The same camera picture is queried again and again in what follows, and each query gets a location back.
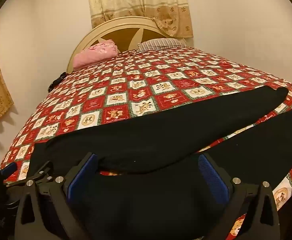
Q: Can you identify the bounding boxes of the dark cloth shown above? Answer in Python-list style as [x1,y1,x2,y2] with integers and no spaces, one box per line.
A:
[47,72,69,93]

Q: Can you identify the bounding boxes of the red checked printed blanket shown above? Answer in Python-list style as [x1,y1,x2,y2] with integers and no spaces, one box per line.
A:
[0,45,292,240]

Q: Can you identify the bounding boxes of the cream and brown headboard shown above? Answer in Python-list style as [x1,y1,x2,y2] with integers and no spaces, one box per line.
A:
[67,16,170,73]

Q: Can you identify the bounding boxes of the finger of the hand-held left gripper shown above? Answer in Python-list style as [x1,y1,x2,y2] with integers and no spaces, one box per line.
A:
[6,160,55,189]
[0,162,17,177]

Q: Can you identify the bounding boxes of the pink pillow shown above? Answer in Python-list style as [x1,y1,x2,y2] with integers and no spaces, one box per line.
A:
[73,39,118,69]

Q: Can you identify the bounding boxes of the striped pillow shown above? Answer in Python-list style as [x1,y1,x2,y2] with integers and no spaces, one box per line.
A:
[137,38,187,52]

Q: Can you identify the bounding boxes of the black pants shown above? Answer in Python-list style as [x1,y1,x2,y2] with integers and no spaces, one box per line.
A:
[27,85,292,240]

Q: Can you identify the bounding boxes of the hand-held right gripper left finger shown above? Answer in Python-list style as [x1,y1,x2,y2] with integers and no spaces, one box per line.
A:
[14,153,98,240]

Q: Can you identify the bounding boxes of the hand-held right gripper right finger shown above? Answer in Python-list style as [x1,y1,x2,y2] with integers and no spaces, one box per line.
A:
[198,153,281,240]

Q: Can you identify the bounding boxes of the beige patterned window curtain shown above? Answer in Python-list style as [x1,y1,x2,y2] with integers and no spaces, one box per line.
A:
[84,0,194,38]

